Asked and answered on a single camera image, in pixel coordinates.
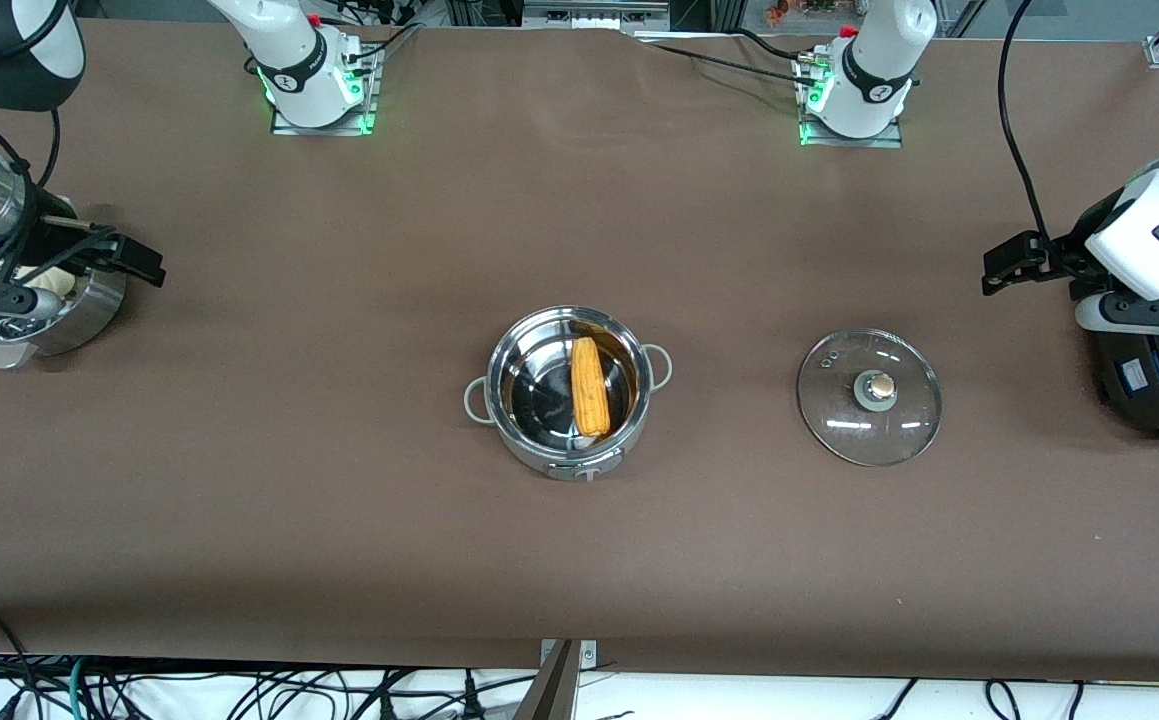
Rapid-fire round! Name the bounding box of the stainless steel pot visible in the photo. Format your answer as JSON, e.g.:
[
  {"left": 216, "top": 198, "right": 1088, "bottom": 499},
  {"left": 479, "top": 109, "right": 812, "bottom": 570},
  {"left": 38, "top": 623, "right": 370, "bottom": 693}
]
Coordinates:
[{"left": 463, "top": 304, "right": 674, "bottom": 484}]

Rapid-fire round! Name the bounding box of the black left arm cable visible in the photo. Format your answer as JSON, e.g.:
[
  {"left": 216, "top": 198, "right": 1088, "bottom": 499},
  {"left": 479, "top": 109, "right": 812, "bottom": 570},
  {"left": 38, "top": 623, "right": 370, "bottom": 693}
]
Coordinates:
[{"left": 998, "top": 0, "right": 1056, "bottom": 247}]

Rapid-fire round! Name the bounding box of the white steamed bun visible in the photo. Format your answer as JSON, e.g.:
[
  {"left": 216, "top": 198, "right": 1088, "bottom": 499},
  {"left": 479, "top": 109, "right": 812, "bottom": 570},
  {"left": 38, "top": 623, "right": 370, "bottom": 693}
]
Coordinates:
[{"left": 13, "top": 264, "right": 77, "bottom": 301}]

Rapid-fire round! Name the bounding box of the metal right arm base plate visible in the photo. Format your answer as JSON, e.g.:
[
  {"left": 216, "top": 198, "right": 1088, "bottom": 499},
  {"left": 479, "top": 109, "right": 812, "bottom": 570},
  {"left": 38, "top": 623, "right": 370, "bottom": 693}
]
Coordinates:
[{"left": 270, "top": 44, "right": 381, "bottom": 137}]

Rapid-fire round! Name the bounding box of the short black table cable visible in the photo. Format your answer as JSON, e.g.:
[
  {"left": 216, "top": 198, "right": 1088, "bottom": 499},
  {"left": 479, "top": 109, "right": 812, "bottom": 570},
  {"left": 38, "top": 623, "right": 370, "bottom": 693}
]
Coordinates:
[{"left": 729, "top": 27, "right": 822, "bottom": 73}]

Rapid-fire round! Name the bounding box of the metal edge bracket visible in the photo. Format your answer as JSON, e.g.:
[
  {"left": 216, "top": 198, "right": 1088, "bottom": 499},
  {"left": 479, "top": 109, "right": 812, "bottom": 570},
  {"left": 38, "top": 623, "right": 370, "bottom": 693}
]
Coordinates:
[{"left": 539, "top": 638, "right": 599, "bottom": 669}]

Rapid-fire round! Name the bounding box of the brown angled bar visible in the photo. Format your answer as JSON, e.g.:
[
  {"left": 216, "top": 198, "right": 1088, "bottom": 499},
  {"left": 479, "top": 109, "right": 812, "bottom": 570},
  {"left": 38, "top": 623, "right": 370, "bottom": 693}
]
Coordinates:
[{"left": 512, "top": 640, "right": 581, "bottom": 720}]

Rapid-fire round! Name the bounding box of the black floor cable bundle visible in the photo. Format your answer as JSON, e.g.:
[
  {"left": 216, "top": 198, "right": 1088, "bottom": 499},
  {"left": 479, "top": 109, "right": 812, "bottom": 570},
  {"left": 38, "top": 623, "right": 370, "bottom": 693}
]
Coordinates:
[{"left": 89, "top": 664, "right": 540, "bottom": 720}]

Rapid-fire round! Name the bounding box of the brown table cover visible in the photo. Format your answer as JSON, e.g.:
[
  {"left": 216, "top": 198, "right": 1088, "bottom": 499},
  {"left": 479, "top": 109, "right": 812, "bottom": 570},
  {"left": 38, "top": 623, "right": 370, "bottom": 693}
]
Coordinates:
[{"left": 0, "top": 14, "right": 1159, "bottom": 683}]

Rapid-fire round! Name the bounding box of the steel steamer pot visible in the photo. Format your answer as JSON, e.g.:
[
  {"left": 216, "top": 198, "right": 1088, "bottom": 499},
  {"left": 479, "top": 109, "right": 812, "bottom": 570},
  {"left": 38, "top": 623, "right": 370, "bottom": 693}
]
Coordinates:
[{"left": 0, "top": 194, "right": 129, "bottom": 372}]

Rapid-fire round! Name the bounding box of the black right base cable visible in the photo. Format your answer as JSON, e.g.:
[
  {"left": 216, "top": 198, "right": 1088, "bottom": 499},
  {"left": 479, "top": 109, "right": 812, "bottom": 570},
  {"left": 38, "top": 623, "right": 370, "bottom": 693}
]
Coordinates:
[{"left": 343, "top": 18, "right": 422, "bottom": 73}]

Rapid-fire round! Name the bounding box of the long black table cable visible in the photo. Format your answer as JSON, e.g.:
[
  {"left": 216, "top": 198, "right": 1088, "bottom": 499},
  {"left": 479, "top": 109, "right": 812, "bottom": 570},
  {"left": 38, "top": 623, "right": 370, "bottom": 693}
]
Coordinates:
[{"left": 637, "top": 40, "right": 812, "bottom": 85}]

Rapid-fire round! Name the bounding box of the yellow corn cob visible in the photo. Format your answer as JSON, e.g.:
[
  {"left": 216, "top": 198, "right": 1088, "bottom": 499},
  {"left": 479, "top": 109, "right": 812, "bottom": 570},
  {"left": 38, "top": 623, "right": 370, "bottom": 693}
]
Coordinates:
[{"left": 570, "top": 336, "right": 613, "bottom": 439}]

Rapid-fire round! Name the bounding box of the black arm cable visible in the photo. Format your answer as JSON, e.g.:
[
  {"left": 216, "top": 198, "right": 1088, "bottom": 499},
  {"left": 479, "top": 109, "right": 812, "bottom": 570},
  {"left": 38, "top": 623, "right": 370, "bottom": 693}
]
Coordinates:
[
  {"left": 998, "top": 0, "right": 1056, "bottom": 247},
  {"left": 0, "top": 85, "right": 67, "bottom": 293}
]

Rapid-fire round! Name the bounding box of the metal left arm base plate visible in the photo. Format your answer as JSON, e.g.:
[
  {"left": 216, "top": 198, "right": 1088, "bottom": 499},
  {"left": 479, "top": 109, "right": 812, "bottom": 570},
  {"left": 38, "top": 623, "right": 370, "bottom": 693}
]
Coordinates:
[{"left": 797, "top": 55, "right": 906, "bottom": 150}]

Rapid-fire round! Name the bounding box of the grey equipment box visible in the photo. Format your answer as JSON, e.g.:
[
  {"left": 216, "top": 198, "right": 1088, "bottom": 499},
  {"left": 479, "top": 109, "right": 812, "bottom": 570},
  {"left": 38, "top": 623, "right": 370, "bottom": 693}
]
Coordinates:
[{"left": 522, "top": 0, "right": 673, "bottom": 32}]

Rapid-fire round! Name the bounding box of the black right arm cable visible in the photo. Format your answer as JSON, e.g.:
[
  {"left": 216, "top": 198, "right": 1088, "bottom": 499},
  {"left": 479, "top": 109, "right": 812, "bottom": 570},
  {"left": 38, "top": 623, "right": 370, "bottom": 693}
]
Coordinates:
[{"left": 0, "top": 85, "right": 67, "bottom": 293}]

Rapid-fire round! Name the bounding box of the glass pot lid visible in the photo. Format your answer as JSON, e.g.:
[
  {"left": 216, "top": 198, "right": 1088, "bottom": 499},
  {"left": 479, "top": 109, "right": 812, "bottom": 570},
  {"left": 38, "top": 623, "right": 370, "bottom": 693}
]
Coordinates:
[{"left": 796, "top": 327, "right": 944, "bottom": 469}]

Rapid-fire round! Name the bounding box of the green floor cable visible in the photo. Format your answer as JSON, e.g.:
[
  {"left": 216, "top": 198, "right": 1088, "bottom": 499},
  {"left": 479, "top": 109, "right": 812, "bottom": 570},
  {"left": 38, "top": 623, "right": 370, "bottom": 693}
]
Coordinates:
[{"left": 65, "top": 657, "right": 92, "bottom": 720}]

